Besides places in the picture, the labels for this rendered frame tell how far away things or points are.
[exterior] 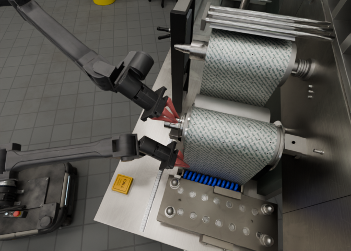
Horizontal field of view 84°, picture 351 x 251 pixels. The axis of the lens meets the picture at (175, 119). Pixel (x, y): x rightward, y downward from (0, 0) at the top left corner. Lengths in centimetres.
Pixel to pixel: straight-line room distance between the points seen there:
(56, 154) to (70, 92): 197
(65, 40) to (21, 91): 234
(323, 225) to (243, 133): 25
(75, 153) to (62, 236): 136
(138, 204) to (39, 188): 110
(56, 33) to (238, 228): 82
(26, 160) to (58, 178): 111
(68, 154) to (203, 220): 49
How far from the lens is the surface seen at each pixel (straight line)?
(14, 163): 76
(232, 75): 66
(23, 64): 332
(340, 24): 76
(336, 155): 53
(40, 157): 72
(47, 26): 71
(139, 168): 94
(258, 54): 65
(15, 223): 190
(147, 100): 53
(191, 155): 65
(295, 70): 74
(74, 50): 62
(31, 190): 189
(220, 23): 64
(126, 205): 91
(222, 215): 77
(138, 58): 55
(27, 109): 272
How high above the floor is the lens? 177
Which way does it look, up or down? 58 degrees down
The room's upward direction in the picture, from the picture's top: straight up
